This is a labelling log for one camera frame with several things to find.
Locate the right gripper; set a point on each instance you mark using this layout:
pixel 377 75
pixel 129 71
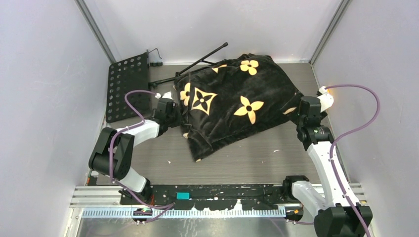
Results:
pixel 323 114

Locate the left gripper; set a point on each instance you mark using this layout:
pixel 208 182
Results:
pixel 178 122

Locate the black floral pillowcase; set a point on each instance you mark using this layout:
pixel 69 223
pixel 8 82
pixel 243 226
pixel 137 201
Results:
pixel 233 100

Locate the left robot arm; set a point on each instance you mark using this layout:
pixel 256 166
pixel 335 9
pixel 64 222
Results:
pixel 112 154

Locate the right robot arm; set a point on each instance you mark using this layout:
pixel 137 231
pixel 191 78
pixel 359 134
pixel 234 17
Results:
pixel 337 212

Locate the black perforated music stand tray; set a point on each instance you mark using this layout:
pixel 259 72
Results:
pixel 123 77

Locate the teal block on base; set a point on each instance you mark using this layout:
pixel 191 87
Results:
pixel 183 196

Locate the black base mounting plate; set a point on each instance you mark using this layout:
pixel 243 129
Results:
pixel 221 197

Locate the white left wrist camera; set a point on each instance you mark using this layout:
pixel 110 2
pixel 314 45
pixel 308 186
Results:
pixel 167 95

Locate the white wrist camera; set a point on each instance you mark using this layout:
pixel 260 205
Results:
pixel 167 95
pixel 326 99

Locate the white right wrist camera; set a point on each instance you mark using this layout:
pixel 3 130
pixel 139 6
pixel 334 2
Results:
pixel 326 99

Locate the aluminium rail frame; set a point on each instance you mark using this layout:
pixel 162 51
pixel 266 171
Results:
pixel 115 202

